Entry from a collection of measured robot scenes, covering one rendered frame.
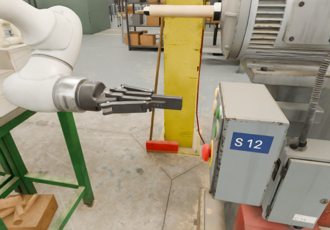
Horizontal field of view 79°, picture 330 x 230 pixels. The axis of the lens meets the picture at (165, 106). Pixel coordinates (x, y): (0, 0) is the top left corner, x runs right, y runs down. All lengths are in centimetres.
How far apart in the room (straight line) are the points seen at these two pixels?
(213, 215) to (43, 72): 101
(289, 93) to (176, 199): 119
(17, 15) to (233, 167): 54
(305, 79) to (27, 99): 66
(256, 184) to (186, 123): 142
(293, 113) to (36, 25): 66
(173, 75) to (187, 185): 87
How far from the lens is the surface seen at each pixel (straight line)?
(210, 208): 123
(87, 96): 49
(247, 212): 85
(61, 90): 52
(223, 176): 41
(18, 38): 111
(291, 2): 54
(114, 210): 159
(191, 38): 153
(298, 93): 62
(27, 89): 56
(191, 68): 158
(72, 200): 143
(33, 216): 158
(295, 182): 67
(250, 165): 40
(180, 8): 62
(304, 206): 75
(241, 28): 52
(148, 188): 166
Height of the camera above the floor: 129
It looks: 28 degrees down
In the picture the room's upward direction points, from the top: straight up
